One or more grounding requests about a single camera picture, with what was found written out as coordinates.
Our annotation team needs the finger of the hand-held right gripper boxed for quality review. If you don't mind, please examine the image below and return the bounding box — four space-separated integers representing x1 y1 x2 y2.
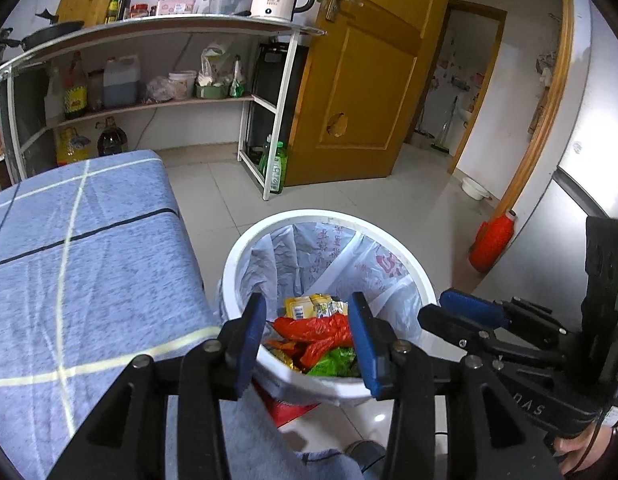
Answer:
418 304 580 368
439 288 570 341

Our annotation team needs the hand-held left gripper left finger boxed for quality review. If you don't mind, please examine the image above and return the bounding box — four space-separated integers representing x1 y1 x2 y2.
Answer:
49 292 267 480

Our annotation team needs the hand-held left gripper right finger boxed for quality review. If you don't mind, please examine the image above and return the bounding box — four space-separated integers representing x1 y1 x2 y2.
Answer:
349 291 565 480

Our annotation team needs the green snack wrapper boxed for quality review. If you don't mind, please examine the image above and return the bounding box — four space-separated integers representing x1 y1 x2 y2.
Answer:
306 347 362 378

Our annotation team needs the orange snack wrapper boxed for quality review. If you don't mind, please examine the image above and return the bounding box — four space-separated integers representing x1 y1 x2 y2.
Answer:
265 339 310 372

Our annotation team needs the red plastic bag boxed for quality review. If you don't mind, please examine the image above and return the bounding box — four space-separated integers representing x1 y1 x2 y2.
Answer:
274 312 355 368

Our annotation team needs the yellow snack wrapper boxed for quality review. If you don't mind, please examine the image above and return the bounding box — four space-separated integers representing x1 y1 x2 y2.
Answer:
284 294 350 321

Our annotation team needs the white plastic bucket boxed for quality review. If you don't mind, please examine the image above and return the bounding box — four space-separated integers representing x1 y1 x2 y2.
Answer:
216 210 437 408

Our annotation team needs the white plastic liner bag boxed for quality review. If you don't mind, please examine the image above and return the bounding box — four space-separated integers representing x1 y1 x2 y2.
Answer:
216 220 425 346

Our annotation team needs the person's right hand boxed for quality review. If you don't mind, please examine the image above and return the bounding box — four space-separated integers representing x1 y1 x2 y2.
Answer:
554 425 615 476

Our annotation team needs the red thermos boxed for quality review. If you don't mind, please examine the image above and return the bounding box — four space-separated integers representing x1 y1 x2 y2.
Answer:
469 210 519 274

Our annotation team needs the red paper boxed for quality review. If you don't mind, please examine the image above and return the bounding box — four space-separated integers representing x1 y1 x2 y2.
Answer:
266 394 321 429

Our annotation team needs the grey refrigerator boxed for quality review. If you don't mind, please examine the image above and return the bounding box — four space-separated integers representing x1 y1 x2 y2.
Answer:
469 167 618 321

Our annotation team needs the person's shoe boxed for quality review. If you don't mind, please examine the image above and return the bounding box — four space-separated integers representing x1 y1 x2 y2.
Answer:
348 440 386 472

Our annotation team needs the person's grey trouser leg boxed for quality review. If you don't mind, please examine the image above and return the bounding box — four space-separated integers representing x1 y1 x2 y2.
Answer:
219 385 365 480

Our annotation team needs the white basin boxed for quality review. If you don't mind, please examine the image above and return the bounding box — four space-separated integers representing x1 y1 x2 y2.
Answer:
461 176 491 201

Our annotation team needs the green plastic bottle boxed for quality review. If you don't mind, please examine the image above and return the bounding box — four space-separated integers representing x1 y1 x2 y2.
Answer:
266 141 289 195

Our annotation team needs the mop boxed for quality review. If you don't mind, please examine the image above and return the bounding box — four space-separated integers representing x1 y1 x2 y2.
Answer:
431 95 458 153

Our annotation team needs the blue checked tablecloth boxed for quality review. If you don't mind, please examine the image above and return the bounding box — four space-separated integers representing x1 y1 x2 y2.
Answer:
0 149 222 480

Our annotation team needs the dark oil bottle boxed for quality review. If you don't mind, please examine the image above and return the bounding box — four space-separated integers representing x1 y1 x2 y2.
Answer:
97 116 128 158

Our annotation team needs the green bowl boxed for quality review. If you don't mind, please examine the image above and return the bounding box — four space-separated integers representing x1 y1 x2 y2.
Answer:
196 82 230 100

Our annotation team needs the wooden door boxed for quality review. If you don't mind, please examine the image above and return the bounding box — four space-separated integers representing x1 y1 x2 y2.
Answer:
289 0 455 179

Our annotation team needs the green white packet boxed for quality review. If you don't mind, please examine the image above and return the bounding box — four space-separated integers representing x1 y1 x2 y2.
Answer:
229 55 246 98

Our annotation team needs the white plastic tub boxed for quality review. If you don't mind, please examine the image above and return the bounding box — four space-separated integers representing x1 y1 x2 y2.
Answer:
168 70 197 100

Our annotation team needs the crumpled clear plastic bag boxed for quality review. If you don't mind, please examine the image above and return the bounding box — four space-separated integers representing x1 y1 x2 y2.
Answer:
141 76 175 105

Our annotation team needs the white food bag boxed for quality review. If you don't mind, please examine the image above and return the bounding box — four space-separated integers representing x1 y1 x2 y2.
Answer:
200 42 232 86

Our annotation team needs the translucent plastic jug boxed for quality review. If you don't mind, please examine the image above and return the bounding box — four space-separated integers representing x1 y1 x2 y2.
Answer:
103 55 140 107

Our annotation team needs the yellow label oil bottle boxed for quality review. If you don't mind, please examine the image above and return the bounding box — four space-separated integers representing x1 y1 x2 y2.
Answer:
64 52 88 121

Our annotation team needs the white metal shelf rack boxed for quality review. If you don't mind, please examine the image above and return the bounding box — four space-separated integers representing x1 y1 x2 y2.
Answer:
0 12 327 202

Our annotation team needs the clear plastic container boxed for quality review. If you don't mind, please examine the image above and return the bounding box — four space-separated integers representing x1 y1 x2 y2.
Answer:
204 0 255 16

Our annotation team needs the black frying pan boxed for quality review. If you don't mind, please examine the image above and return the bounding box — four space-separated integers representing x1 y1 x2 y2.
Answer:
21 9 84 53

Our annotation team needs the metal door handle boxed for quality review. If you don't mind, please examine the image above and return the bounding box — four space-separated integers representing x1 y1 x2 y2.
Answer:
325 0 364 22

